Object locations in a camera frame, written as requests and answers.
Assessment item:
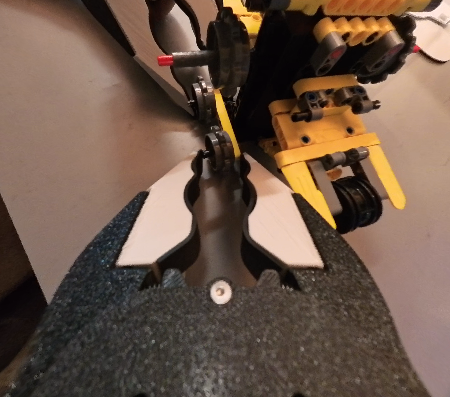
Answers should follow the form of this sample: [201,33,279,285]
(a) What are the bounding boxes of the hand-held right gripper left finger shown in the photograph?
[115,150,206,276]

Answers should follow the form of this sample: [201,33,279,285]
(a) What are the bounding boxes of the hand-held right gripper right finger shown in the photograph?
[240,153,325,278]

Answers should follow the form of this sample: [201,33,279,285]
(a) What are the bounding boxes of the yellow beam with two wheels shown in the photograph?
[190,75,243,173]

